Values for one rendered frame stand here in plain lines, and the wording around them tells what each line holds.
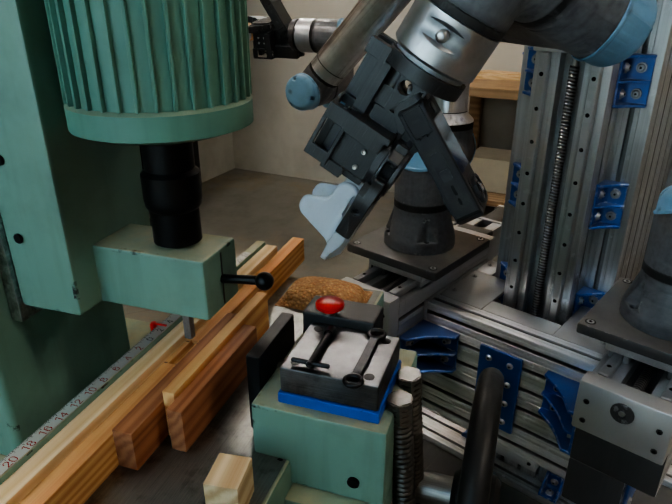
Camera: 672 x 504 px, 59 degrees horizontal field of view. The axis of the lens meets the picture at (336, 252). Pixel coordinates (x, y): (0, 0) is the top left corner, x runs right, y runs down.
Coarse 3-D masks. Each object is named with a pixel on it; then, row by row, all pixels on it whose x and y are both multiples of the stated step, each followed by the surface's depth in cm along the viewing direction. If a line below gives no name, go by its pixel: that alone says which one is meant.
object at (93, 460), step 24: (288, 264) 93; (240, 288) 82; (168, 360) 66; (144, 384) 62; (120, 408) 59; (96, 432) 56; (72, 456) 53; (96, 456) 54; (48, 480) 50; (72, 480) 51; (96, 480) 54
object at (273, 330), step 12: (276, 324) 63; (288, 324) 64; (264, 336) 61; (276, 336) 61; (288, 336) 64; (252, 348) 59; (264, 348) 59; (276, 348) 61; (288, 348) 64; (252, 360) 57; (264, 360) 58; (276, 360) 62; (252, 372) 58; (264, 372) 59; (252, 384) 59; (264, 384) 59; (252, 396) 59; (252, 420) 61
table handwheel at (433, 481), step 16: (496, 368) 66; (480, 384) 60; (496, 384) 60; (480, 400) 58; (496, 400) 58; (480, 416) 56; (496, 416) 56; (480, 432) 55; (496, 432) 55; (480, 448) 54; (464, 464) 54; (480, 464) 53; (432, 480) 65; (448, 480) 65; (464, 480) 53; (480, 480) 52; (496, 480) 63; (416, 496) 65; (432, 496) 64; (448, 496) 64; (464, 496) 52; (480, 496) 52; (496, 496) 62
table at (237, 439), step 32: (288, 288) 90; (224, 416) 64; (160, 448) 59; (192, 448) 59; (224, 448) 59; (128, 480) 55; (160, 480) 55; (192, 480) 55; (256, 480) 55; (288, 480) 58
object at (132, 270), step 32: (128, 224) 69; (96, 256) 64; (128, 256) 62; (160, 256) 61; (192, 256) 61; (224, 256) 63; (128, 288) 64; (160, 288) 62; (192, 288) 61; (224, 288) 64
